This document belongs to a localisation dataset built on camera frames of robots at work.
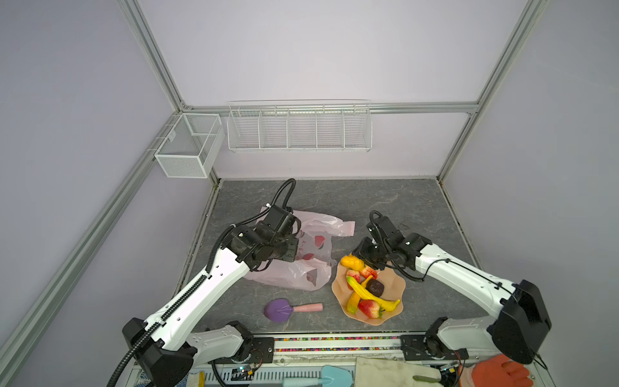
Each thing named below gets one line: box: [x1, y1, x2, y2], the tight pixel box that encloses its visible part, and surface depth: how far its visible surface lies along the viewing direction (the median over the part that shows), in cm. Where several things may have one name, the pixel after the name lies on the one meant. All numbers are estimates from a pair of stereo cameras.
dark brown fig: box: [365, 278, 385, 298], surface depth 84 cm
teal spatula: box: [282, 365, 354, 387], surface depth 71 cm
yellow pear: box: [340, 253, 366, 271], surface depth 80 cm
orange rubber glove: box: [472, 353, 534, 387], surface depth 70 cm
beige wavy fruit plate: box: [332, 261, 407, 327], surface depth 83 cm
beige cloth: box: [353, 357, 442, 387], surface depth 71 cm
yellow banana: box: [345, 274, 401, 312], surface depth 82 cm
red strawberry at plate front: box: [357, 299, 386, 319], surface depth 78 cm
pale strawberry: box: [346, 269, 362, 291], surface depth 86 cm
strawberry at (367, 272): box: [359, 266, 379, 280], surface depth 86 cm
